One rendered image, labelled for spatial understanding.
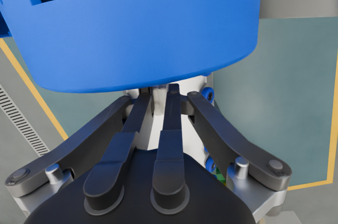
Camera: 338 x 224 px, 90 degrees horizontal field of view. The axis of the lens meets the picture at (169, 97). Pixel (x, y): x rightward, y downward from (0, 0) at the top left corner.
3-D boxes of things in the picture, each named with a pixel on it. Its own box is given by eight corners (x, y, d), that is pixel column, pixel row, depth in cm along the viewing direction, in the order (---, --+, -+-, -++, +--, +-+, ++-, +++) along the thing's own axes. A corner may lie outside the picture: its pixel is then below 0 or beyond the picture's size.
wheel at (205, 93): (215, 103, 43) (207, 102, 45) (216, 86, 42) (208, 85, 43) (206, 107, 40) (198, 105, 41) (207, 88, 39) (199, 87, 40)
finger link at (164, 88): (159, 88, 16) (167, 87, 16) (163, 69, 22) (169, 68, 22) (162, 116, 17) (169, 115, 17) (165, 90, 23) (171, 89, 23)
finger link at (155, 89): (162, 116, 17) (154, 116, 17) (165, 90, 23) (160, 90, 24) (159, 88, 16) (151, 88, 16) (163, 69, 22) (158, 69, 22)
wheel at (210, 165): (210, 165, 48) (204, 162, 49) (211, 176, 49) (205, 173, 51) (217, 155, 51) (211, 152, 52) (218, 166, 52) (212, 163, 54)
